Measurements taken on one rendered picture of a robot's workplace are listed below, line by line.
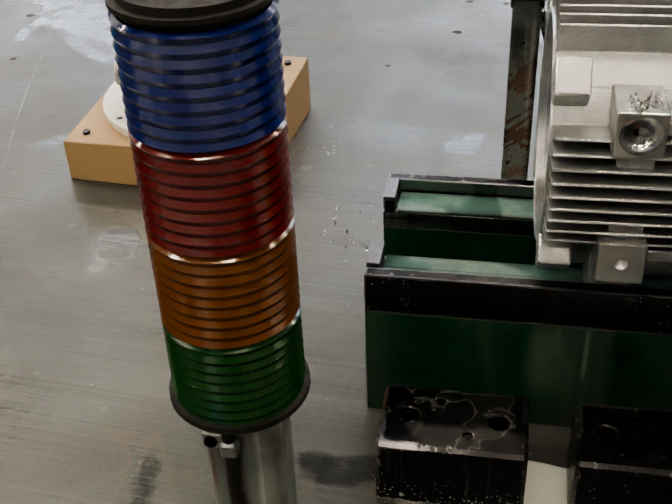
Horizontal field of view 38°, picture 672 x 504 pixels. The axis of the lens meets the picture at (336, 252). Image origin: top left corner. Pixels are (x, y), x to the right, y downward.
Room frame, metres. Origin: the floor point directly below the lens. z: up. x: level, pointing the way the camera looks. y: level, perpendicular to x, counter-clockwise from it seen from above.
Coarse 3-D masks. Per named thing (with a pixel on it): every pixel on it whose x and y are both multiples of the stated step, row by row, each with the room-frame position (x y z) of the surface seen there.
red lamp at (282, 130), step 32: (160, 160) 0.31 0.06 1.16; (192, 160) 0.30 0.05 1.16; (224, 160) 0.31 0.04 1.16; (256, 160) 0.31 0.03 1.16; (288, 160) 0.34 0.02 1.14; (160, 192) 0.31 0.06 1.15; (192, 192) 0.31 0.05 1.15; (224, 192) 0.31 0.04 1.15; (256, 192) 0.31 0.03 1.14; (288, 192) 0.33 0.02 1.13; (160, 224) 0.31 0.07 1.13; (192, 224) 0.31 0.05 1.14; (224, 224) 0.31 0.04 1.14; (256, 224) 0.31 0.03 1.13; (288, 224) 0.32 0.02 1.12; (192, 256) 0.31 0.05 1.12; (224, 256) 0.30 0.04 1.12
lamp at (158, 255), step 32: (160, 256) 0.32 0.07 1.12; (256, 256) 0.31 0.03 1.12; (288, 256) 0.32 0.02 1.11; (160, 288) 0.32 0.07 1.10; (192, 288) 0.31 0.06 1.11; (224, 288) 0.30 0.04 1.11; (256, 288) 0.31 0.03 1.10; (288, 288) 0.32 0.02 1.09; (192, 320) 0.31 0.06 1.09; (224, 320) 0.30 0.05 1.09; (256, 320) 0.31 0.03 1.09; (288, 320) 0.32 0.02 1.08
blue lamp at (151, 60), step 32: (128, 32) 0.31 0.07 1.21; (160, 32) 0.36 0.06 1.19; (192, 32) 0.36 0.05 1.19; (224, 32) 0.31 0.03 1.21; (256, 32) 0.32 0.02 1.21; (128, 64) 0.32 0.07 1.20; (160, 64) 0.31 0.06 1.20; (192, 64) 0.30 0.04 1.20; (224, 64) 0.31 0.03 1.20; (256, 64) 0.31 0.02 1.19; (128, 96) 0.32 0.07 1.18; (160, 96) 0.31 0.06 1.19; (192, 96) 0.30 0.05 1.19; (224, 96) 0.31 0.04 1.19; (256, 96) 0.31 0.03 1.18; (128, 128) 0.32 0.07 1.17; (160, 128) 0.31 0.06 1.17; (192, 128) 0.30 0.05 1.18; (224, 128) 0.31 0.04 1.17; (256, 128) 0.31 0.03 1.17
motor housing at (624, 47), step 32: (576, 0) 0.59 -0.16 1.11; (608, 0) 0.58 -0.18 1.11; (640, 0) 0.58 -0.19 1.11; (576, 32) 0.56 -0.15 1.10; (608, 32) 0.56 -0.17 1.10; (640, 32) 0.55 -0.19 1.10; (544, 64) 0.67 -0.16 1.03; (608, 64) 0.55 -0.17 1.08; (640, 64) 0.55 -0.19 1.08; (544, 96) 0.67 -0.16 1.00; (608, 96) 0.53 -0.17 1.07; (544, 128) 0.66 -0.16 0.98; (576, 128) 0.52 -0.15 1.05; (608, 128) 0.52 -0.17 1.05; (640, 128) 0.51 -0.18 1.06; (544, 160) 0.65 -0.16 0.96; (576, 160) 0.52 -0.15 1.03; (608, 160) 0.51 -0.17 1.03; (544, 192) 0.52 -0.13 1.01; (576, 192) 0.51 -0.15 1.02; (608, 192) 0.51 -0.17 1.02; (640, 192) 0.50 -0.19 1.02; (544, 224) 0.53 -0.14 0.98; (576, 224) 0.51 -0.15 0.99; (608, 224) 0.50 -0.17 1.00; (640, 224) 0.50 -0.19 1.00; (576, 256) 0.56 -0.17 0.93
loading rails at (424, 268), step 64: (384, 192) 0.66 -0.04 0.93; (448, 192) 0.67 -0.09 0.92; (512, 192) 0.66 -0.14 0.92; (384, 256) 0.59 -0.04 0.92; (448, 256) 0.64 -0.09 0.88; (512, 256) 0.63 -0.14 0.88; (384, 320) 0.55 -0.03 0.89; (448, 320) 0.54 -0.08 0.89; (512, 320) 0.53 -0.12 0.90; (576, 320) 0.52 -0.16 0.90; (640, 320) 0.52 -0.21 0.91; (384, 384) 0.55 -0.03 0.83; (448, 384) 0.54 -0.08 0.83; (512, 384) 0.53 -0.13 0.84; (576, 384) 0.52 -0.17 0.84; (640, 384) 0.52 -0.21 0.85
